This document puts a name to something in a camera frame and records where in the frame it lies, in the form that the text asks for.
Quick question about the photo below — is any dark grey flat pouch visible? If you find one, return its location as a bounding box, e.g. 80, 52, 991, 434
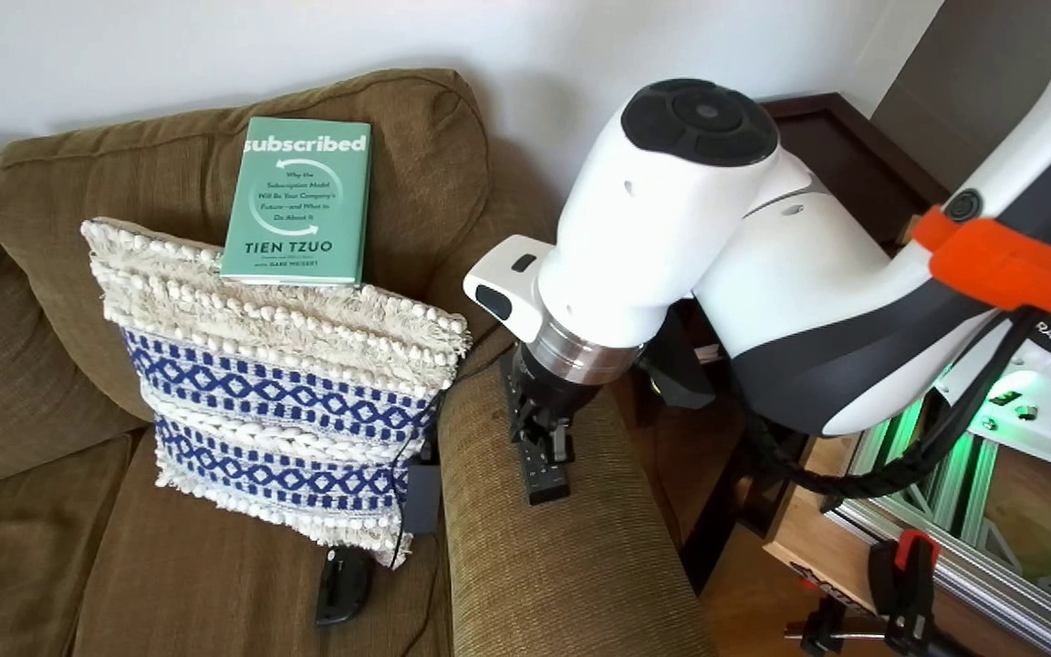
400, 461, 449, 540

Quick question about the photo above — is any green Subscribed book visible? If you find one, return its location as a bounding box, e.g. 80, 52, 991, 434
221, 112, 375, 291

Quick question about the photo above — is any light wooden board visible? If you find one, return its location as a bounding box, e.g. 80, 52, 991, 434
762, 434, 921, 657

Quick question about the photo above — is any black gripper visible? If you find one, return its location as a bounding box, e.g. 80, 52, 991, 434
508, 343, 610, 476

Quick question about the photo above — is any black orange bar clamp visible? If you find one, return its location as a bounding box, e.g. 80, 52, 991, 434
864, 526, 945, 657

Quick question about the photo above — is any small black bar clamp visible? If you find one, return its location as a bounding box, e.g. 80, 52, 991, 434
780, 591, 896, 650

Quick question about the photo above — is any dark wooden side table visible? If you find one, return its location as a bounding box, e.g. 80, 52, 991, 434
615, 93, 974, 600

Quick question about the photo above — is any white blue patterned pillow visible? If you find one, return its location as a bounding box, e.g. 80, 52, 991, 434
78, 214, 475, 574

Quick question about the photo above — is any black computer mouse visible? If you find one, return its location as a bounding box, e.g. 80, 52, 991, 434
313, 545, 380, 633

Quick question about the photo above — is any aluminium profile robot frame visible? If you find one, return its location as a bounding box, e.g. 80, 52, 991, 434
823, 396, 1051, 657

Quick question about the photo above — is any grey remote control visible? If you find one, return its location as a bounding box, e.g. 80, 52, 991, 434
496, 355, 576, 507

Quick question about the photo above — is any brown sofa back cushion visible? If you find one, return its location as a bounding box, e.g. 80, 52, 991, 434
0, 67, 494, 424

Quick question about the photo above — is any brown fabric sofa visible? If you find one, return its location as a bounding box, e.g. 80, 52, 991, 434
0, 67, 718, 657

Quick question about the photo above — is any orange arm cable strap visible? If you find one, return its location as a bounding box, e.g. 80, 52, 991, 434
906, 200, 1051, 348

